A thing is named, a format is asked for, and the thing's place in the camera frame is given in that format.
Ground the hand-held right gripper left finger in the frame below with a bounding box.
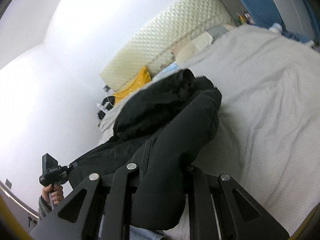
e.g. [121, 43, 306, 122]
[29, 139, 153, 240]

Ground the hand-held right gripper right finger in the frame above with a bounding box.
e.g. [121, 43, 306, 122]
[185, 165, 290, 240]

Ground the black puffer jacket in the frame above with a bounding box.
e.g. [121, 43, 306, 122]
[67, 68, 223, 230]

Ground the person's left forearm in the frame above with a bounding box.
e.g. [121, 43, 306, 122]
[37, 196, 54, 227]

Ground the person's left hand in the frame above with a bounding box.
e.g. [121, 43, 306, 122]
[41, 184, 64, 206]

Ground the black bag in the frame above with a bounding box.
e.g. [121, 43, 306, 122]
[97, 96, 116, 121]

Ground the yellow pillow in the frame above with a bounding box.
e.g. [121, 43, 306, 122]
[112, 66, 152, 104]

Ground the light blue patterned cloth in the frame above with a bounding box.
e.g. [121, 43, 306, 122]
[156, 62, 179, 77]

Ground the bed with grey sheet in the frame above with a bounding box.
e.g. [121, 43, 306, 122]
[96, 25, 320, 240]

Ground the beige pillow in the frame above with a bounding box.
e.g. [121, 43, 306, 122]
[174, 31, 215, 65]

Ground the cream quilted headboard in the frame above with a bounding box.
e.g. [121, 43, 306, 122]
[99, 0, 237, 92]

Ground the grey pillow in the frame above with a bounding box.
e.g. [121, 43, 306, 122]
[206, 25, 229, 39]

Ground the group of cosmetic bottles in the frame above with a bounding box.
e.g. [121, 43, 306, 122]
[236, 9, 252, 26]

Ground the light blue plush toy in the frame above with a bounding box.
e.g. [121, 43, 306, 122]
[268, 22, 283, 34]

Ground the blue padded board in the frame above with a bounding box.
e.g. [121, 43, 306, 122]
[233, 0, 284, 28]

